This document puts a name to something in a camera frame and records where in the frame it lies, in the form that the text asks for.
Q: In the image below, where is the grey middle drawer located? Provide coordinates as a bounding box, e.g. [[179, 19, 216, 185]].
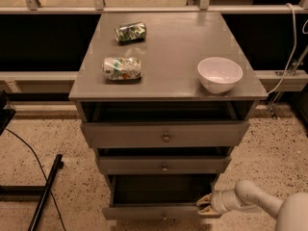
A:
[[97, 156, 231, 175]]

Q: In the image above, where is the metal railing frame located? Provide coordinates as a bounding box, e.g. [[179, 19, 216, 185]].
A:
[[0, 0, 308, 15]]

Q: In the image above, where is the black stand base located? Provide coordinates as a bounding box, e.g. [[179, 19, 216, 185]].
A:
[[0, 154, 64, 231]]

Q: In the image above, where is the black floor cable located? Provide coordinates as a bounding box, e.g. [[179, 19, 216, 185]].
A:
[[4, 127, 67, 231]]

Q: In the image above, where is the grey drawer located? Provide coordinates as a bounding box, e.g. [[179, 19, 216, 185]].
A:
[[103, 174, 217, 220], [97, 156, 231, 175], [81, 121, 249, 148]]

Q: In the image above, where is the dark green crushed can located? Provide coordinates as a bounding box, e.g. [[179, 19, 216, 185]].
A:
[[115, 22, 147, 43]]

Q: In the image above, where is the grey drawer cabinet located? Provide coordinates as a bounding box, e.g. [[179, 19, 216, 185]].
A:
[[68, 11, 269, 197]]

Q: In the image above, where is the black device at left edge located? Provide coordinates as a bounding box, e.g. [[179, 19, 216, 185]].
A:
[[0, 90, 16, 136]]

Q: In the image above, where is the white green crushed can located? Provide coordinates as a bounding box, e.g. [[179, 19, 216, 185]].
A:
[[103, 58, 142, 81]]

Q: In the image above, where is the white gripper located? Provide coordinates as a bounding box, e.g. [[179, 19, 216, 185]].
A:
[[196, 190, 244, 216]]

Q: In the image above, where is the white bowl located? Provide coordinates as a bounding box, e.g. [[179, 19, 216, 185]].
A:
[[197, 57, 244, 94]]

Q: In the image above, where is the white hanging cable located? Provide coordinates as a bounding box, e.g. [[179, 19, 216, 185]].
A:
[[268, 2, 298, 95]]

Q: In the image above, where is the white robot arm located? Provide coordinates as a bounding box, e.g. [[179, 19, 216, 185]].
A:
[[196, 180, 308, 231]]

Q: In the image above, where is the grey bottom drawer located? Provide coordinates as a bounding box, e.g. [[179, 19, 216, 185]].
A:
[[103, 174, 217, 220]]

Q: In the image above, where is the grey top drawer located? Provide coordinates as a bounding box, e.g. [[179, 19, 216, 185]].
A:
[[81, 121, 249, 148]]

